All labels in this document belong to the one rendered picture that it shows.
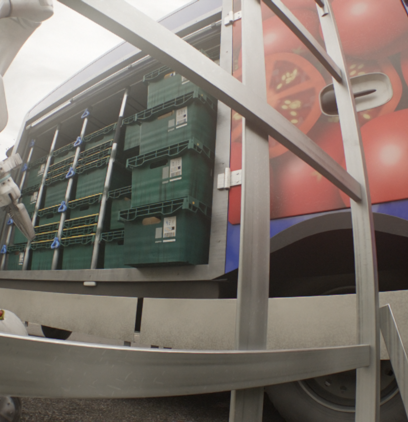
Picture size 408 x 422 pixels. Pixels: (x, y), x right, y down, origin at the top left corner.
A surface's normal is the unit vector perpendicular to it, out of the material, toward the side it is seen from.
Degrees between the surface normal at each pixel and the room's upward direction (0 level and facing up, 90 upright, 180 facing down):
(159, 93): 100
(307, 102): 90
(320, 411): 61
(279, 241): 90
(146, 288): 90
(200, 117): 93
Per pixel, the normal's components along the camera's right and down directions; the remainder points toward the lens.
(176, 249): -0.58, -0.18
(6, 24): 0.45, 0.43
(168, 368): 0.67, -0.22
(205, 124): 0.81, -0.06
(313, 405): -0.26, -0.73
